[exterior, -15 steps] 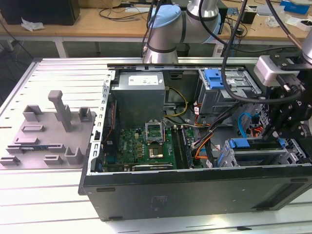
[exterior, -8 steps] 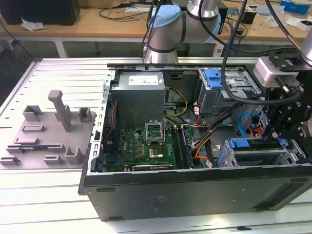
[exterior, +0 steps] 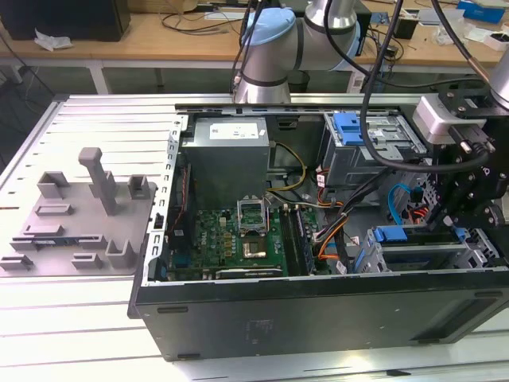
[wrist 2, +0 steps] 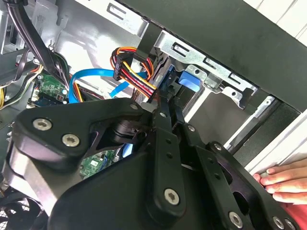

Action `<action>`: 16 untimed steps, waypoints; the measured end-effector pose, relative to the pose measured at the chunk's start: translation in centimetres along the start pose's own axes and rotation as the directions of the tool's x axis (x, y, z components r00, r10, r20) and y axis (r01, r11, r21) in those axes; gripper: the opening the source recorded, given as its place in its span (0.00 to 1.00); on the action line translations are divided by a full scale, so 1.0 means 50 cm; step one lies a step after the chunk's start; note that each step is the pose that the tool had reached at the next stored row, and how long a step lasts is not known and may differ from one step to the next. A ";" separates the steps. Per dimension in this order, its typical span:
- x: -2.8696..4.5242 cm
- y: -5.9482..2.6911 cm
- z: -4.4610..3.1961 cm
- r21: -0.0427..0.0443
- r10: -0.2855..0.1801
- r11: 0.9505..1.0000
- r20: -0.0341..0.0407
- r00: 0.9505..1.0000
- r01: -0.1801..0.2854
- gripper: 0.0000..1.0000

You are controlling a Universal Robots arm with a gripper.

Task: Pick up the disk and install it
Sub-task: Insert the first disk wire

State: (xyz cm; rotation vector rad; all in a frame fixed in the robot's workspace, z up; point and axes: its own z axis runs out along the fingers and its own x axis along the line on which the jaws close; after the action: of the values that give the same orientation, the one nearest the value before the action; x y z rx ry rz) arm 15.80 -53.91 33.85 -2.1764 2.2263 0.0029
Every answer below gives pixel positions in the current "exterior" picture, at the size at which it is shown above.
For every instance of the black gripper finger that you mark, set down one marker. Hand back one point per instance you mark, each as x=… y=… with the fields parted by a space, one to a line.
x=483 y=215
x=447 y=199

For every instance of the hard disk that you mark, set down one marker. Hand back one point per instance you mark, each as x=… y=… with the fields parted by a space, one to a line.
x=391 y=234

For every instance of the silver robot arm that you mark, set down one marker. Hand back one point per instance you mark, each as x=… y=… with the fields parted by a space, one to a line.
x=270 y=55

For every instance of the metal disk bay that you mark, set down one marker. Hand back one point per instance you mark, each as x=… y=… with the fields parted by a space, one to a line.
x=421 y=247

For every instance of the metal optical drive cage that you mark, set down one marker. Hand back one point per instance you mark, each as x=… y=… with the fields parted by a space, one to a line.
x=346 y=167

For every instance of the blue drive cage latch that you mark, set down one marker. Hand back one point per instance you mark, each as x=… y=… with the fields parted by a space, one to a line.
x=352 y=129

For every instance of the white box with black inset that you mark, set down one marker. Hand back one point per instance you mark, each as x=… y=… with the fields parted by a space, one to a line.
x=493 y=40

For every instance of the clear plastic bag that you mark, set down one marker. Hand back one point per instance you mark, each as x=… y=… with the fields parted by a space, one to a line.
x=443 y=36

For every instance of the installed RAM stick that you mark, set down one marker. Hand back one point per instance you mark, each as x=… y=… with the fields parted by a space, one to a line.
x=306 y=246

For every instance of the blue cardboard box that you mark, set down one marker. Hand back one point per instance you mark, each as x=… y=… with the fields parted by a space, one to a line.
x=481 y=10

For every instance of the small black box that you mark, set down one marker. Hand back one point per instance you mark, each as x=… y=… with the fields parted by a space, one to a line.
x=407 y=28

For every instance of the black RAM slot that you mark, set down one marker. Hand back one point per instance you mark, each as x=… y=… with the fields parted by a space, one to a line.
x=289 y=242

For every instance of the black PC case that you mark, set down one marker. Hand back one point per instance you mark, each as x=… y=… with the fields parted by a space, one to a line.
x=318 y=318

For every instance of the black waste bin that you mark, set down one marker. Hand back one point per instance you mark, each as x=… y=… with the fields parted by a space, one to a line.
x=298 y=81

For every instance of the CPU socket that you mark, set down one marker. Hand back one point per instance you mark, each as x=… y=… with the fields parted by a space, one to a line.
x=254 y=248

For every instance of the graphics card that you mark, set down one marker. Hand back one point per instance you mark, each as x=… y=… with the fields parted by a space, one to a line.
x=250 y=274

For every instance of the grey power supply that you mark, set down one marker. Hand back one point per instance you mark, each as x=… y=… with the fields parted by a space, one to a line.
x=222 y=167

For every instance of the green motherboard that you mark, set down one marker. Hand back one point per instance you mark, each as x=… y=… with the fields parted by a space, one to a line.
x=214 y=238

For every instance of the grey parts rack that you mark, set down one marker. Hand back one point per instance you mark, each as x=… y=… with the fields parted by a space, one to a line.
x=79 y=223

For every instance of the crumpled white plastic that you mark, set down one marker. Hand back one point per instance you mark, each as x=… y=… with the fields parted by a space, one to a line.
x=51 y=41

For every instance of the large black box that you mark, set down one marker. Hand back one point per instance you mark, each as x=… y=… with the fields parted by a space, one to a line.
x=59 y=20

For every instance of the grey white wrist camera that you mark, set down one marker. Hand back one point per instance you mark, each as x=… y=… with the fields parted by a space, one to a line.
x=431 y=119

